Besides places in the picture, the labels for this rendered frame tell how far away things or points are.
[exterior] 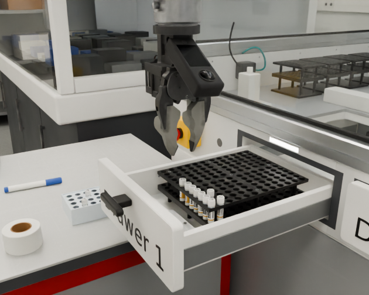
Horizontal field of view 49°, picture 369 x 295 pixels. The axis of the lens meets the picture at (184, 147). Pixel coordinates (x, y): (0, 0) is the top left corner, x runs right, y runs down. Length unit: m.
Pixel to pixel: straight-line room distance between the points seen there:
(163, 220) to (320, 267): 0.39
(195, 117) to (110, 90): 0.83
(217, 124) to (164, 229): 0.49
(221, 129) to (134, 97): 0.59
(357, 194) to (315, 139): 0.13
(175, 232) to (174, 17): 0.31
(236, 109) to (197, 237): 0.41
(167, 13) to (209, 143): 0.49
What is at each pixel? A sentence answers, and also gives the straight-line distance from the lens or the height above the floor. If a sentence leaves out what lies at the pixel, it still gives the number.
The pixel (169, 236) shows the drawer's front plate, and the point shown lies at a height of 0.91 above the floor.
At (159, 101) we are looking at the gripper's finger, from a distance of 0.65.
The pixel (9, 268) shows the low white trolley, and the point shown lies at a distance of 0.82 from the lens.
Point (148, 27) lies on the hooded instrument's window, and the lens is 1.54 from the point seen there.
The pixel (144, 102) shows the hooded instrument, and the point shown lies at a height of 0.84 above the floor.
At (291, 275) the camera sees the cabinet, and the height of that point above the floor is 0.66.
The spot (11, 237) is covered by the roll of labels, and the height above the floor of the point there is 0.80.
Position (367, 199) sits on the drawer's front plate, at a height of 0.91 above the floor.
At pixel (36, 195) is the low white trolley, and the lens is 1.06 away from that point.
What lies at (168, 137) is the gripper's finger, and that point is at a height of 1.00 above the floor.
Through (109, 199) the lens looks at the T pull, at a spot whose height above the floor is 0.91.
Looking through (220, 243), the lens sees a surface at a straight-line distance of 0.64.
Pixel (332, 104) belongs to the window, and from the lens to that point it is 0.77.
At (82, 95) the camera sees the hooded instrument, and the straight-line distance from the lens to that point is 1.45.
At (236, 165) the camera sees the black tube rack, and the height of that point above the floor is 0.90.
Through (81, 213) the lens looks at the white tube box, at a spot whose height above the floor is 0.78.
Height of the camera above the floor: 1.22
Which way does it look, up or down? 20 degrees down
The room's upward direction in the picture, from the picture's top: straight up
